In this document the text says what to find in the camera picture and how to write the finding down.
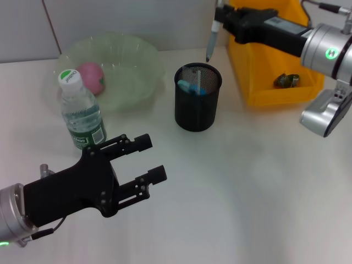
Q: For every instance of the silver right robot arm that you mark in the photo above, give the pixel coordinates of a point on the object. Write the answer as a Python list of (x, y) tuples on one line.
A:
[(324, 52)]

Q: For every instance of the pink toy peach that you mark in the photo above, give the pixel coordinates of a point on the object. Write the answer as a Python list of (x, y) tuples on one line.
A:
[(92, 77)]

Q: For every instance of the yellow plastic bin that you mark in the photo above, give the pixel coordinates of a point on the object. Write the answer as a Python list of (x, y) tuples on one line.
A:
[(261, 77)]

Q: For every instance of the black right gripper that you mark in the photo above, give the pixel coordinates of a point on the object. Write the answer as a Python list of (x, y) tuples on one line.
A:
[(269, 30)]

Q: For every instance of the silver ballpoint pen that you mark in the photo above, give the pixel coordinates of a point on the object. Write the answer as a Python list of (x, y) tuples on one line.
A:
[(212, 41)]

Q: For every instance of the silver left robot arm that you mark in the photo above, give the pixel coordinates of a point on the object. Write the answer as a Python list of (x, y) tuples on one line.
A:
[(11, 217)]

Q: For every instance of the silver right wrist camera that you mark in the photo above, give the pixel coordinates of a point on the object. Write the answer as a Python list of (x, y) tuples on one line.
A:
[(324, 115)]

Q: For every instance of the green glass fruit plate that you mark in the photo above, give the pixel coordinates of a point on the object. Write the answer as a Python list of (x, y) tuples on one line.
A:
[(132, 68)]

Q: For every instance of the black mesh pen cup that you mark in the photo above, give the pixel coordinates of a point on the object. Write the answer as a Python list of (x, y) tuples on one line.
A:
[(196, 112)]

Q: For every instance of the blue scissors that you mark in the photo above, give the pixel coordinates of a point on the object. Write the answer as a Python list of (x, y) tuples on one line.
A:
[(187, 87)]

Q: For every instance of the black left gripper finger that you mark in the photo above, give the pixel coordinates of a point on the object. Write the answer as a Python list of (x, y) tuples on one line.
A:
[(143, 143), (158, 173)]

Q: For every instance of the clear plastic ruler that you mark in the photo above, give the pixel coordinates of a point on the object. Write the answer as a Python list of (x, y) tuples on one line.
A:
[(198, 82)]

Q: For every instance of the clear green-label water bottle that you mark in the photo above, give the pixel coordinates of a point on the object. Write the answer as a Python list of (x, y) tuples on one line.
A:
[(79, 110)]

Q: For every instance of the green plastic wrapper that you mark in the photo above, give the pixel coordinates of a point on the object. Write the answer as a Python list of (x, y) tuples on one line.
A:
[(286, 80)]

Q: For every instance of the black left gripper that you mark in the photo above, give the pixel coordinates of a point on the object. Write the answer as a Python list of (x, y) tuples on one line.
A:
[(68, 192)]

